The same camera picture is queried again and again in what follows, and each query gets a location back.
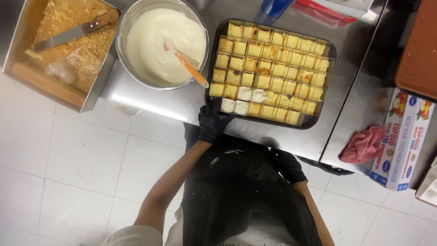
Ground person's right hand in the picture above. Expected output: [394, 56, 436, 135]
[270, 149, 308, 185]

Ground person's left hand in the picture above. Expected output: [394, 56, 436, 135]
[197, 99, 236, 146]

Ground black rectangular tray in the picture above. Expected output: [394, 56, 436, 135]
[205, 18, 338, 130]

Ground black apron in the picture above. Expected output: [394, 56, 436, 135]
[180, 122, 323, 246]

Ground pink cloth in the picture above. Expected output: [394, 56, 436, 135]
[339, 126, 388, 165]

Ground clear cups of yellow cake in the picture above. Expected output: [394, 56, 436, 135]
[208, 22, 331, 126]

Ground white cream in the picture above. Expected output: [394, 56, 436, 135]
[126, 8, 207, 87]

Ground square metal baking pan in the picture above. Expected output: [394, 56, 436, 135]
[3, 0, 123, 113]

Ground white food wrap box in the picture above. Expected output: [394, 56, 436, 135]
[369, 88, 436, 192]

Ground round metal bowl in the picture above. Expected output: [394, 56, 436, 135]
[115, 0, 210, 91]

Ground white shirt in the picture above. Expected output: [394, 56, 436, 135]
[101, 205, 185, 246]

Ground blue bottle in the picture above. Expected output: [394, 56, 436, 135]
[254, 0, 296, 26]

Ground white container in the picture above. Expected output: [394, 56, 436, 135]
[414, 163, 437, 208]

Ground golden cake crumbs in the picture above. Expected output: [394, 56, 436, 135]
[25, 0, 118, 93]

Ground crumpled clear plastic wrap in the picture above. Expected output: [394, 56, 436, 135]
[44, 47, 83, 85]

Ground red and white flat box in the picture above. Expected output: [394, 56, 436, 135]
[295, 0, 375, 24]

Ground brown board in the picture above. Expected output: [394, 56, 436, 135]
[395, 0, 437, 102]

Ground orange handled white spatula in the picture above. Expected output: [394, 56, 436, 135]
[164, 36, 210, 89]

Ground wooden handled palette knife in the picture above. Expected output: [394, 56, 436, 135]
[32, 8, 120, 54]

